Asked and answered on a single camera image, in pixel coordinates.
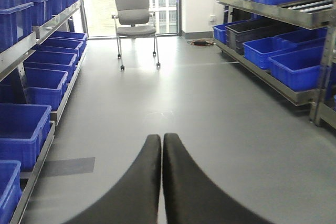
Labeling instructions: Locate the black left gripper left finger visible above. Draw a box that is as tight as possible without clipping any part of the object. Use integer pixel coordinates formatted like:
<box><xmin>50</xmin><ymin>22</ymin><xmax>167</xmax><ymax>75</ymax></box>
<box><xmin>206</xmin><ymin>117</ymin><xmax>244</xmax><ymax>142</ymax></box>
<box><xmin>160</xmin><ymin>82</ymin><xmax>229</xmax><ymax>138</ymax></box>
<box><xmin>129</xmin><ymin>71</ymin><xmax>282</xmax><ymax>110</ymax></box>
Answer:
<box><xmin>66</xmin><ymin>134</ymin><xmax>161</xmax><ymax>223</ymax></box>

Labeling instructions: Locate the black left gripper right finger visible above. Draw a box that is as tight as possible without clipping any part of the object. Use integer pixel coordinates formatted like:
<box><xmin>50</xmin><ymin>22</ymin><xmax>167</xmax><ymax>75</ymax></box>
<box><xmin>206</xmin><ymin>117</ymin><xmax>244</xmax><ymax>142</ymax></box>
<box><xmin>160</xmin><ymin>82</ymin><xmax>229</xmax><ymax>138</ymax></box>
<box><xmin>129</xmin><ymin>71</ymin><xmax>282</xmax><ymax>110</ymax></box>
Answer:
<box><xmin>162</xmin><ymin>133</ymin><xmax>269</xmax><ymax>223</ymax></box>

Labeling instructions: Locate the left steel shelf rack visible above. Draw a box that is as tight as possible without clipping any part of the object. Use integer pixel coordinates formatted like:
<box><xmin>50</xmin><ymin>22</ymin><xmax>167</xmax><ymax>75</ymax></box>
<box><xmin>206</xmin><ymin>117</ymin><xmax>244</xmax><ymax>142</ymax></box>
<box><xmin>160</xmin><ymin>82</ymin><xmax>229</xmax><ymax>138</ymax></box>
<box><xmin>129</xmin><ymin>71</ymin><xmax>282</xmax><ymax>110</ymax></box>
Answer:
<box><xmin>1</xmin><ymin>0</ymin><xmax>86</xmax><ymax>223</ymax></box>

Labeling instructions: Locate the steel shelf rack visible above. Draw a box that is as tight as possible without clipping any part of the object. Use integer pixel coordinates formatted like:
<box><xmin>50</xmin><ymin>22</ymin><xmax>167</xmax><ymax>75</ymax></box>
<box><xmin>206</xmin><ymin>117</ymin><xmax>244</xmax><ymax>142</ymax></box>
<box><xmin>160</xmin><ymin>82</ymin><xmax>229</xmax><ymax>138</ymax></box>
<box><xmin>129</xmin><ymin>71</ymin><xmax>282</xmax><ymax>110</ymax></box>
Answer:
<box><xmin>1</xmin><ymin>0</ymin><xmax>86</xmax><ymax>223</ymax></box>
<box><xmin>215</xmin><ymin>0</ymin><xmax>335</xmax><ymax>126</ymax></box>

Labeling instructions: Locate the right steel shelf rack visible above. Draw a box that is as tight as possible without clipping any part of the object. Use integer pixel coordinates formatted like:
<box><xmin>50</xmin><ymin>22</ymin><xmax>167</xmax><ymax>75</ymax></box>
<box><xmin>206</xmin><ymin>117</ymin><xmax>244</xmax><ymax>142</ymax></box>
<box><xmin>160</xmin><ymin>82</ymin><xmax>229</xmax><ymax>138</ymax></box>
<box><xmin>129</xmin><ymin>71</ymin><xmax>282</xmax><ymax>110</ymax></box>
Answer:
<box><xmin>215</xmin><ymin>0</ymin><xmax>335</xmax><ymax>126</ymax></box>

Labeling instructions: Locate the blue bin left near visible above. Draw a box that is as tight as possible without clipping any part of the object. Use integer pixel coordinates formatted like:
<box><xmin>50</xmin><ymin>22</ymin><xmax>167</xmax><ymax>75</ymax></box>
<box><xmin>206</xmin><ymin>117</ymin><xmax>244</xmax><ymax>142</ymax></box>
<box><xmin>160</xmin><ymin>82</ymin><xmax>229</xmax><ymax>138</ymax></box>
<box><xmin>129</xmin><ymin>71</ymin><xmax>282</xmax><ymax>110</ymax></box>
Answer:
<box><xmin>1</xmin><ymin>160</ymin><xmax>22</xmax><ymax>223</ymax></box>

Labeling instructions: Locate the blue bin right near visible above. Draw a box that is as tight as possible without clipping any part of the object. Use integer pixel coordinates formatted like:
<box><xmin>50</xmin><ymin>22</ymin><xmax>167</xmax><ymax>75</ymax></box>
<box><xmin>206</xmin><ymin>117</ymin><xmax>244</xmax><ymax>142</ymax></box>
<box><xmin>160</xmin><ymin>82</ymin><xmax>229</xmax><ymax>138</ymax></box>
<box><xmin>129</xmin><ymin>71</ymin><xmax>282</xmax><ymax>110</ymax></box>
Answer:
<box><xmin>268</xmin><ymin>46</ymin><xmax>323</xmax><ymax>92</ymax></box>

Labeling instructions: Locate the dark grey bin right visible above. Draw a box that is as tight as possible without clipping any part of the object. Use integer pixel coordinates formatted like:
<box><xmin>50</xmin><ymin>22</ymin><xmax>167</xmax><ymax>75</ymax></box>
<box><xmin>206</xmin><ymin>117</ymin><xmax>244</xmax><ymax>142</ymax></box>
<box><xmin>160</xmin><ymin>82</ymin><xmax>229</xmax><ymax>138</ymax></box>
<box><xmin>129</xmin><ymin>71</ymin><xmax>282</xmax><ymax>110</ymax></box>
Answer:
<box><xmin>226</xmin><ymin>18</ymin><xmax>296</xmax><ymax>55</ymax></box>

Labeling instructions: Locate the grey office chair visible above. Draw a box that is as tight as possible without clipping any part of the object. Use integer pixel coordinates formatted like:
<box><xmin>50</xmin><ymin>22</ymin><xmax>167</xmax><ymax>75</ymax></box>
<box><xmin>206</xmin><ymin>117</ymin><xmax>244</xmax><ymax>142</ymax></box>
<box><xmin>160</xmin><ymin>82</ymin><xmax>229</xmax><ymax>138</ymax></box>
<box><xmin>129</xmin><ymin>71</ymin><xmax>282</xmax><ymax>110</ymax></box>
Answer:
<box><xmin>111</xmin><ymin>0</ymin><xmax>161</xmax><ymax>71</ymax></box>

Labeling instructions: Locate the orange cable on floor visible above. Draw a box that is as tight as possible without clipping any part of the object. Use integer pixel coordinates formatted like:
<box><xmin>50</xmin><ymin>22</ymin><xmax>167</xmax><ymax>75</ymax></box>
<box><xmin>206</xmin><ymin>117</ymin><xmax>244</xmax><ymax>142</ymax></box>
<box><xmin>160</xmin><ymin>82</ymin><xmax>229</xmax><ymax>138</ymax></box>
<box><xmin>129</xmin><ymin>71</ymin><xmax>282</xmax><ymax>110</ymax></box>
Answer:
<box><xmin>187</xmin><ymin>39</ymin><xmax>215</xmax><ymax>47</ymax></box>

